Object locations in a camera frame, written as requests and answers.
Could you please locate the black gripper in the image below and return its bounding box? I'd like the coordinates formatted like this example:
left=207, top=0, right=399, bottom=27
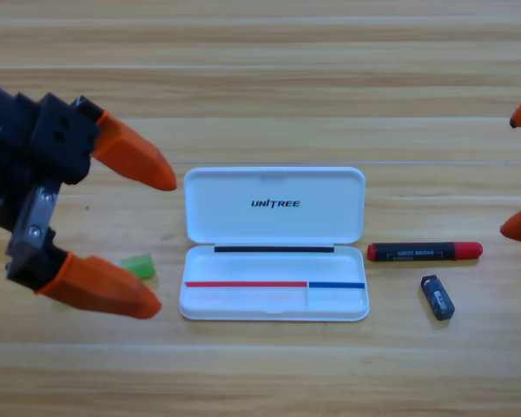
left=0, top=77, right=178, bottom=293

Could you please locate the green translucent marker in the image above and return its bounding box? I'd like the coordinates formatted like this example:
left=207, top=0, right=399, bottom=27
left=116, top=254, right=156, bottom=280

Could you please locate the red and black marker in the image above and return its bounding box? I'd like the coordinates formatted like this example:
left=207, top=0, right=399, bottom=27
left=366, top=242, right=484, bottom=262

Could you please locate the small black eraser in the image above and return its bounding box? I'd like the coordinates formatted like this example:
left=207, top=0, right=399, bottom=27
left=419, top=274, right=456, bottom=321

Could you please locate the white Unitree pencil case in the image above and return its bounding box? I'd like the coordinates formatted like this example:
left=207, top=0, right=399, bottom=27
left=178, top=166, right=370, bottom=322

